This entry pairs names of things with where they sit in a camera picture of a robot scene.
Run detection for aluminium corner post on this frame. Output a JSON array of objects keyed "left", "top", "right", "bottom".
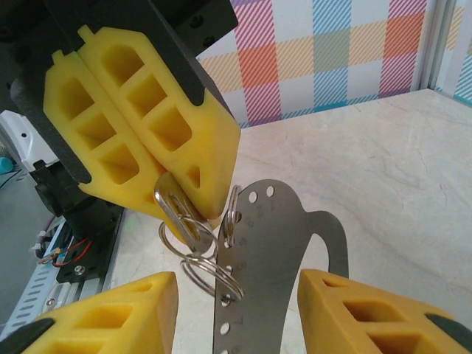
[{"left": 412, "top": 0, "right": 457, "bottom": 93}]

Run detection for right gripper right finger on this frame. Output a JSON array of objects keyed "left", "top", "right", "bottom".
[{"left": 297, "top": 268, "right": 472, "bottom": 354}]

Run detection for slotted grey cable duct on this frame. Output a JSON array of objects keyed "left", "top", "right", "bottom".
[{"left": 0, "top": 263, "right": 60, "bottom": 335}]

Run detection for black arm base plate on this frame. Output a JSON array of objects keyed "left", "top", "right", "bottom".
[{"left": 55, "top": 254, "right": 111, "bottom": 285}]

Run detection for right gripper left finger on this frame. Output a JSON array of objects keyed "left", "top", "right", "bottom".
[{"left": 0, "top": 271, "right": 181, "bottom": 354}]

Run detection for silver key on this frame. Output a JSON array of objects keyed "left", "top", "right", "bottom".
[{"left": 153, "top": 175, "right": 215, "bottom": 252}]

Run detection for red black power wires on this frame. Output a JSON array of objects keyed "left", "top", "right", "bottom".
[{"left": 38, "top": 238, "right": 92, "bottom": 268}]

